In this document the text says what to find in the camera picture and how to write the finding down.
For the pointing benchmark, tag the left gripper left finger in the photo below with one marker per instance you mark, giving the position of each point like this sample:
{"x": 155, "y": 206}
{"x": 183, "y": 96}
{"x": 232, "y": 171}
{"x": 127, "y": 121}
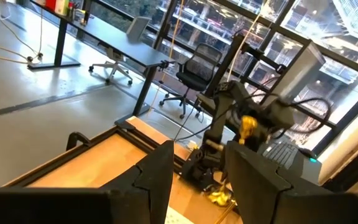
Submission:
{"x": 141, "y": 199}

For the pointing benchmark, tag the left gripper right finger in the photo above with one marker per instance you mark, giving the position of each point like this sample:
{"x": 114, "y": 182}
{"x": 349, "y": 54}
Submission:
{"x": 259, "y": 196}

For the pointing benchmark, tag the long black desk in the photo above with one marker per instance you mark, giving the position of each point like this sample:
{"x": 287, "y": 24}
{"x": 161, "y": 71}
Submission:
{"x": 120, "y": 40}

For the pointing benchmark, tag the white office chair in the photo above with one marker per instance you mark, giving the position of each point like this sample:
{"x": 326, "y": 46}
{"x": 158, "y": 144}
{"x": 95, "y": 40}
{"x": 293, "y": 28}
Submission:
{"x": 137, "y": 26}

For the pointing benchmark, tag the white perforated metal stand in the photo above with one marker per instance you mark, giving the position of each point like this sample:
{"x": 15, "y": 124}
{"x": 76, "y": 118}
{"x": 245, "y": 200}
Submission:
{"x": 176, "y": 217}

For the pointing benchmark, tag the black window frame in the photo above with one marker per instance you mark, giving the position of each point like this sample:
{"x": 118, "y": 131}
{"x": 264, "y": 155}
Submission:
{"x": 346, "y": 119}

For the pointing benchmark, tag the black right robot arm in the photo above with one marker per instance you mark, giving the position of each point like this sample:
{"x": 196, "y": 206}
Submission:
{"x": 219, "y": 124}

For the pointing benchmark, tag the black mesh office chair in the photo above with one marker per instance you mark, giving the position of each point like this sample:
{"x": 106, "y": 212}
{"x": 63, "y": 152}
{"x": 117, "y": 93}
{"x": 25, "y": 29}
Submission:
{"x": 197, "y": 67}

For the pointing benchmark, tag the black beam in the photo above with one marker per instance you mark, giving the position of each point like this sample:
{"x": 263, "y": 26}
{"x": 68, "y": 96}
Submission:
{"x": 353, "y": 169}

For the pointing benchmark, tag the dark laptop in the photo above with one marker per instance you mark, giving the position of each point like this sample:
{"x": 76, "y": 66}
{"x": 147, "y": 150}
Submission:
{"x": 284, "y": 154}

